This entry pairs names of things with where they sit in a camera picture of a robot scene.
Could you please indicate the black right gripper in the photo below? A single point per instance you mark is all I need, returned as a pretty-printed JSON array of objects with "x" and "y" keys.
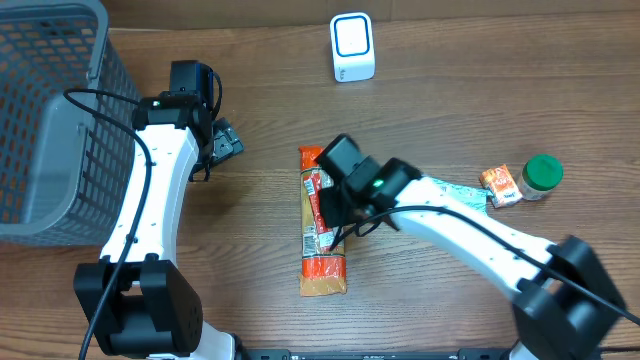
[{"x": 331, "y": 220}]

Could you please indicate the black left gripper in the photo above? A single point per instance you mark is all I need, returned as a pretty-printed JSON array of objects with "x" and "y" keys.
[{"x": 226, "y": 145}]

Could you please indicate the red coffee stick sachet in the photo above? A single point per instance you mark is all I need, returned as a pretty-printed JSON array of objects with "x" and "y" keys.
[{"x": 317, "y": 236}]

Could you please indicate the long orange spaghetti packet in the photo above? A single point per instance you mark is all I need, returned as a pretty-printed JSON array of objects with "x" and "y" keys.
[{"x": 324, "y": 274}]

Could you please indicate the teal snack packet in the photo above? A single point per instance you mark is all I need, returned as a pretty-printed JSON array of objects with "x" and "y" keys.
[{"x": 472, "y": 197}]

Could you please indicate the small orange white box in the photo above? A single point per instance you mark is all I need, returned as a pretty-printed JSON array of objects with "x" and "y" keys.
[{"x": 501, "y": 184}]

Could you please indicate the green capped bottle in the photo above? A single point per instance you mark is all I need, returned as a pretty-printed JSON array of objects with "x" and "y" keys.
[{"x": 540, "y": 175}]

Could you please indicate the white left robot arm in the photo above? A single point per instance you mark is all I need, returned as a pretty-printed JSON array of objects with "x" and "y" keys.
[{"x": 135, "y": 299}]

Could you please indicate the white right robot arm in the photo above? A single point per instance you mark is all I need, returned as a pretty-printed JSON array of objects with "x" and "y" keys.
[{"x": 563, "y": 300}]

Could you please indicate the white barcode scanner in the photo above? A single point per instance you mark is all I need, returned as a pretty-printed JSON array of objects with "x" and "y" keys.
[{"x": 352, "y": 46}]

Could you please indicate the grey plastic mesh basket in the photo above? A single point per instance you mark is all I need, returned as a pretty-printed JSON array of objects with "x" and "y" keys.
[{"x": 64, "y": 173}]

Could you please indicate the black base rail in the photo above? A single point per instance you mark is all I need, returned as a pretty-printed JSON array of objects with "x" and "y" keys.
[{"x": 380, "y": 355}]

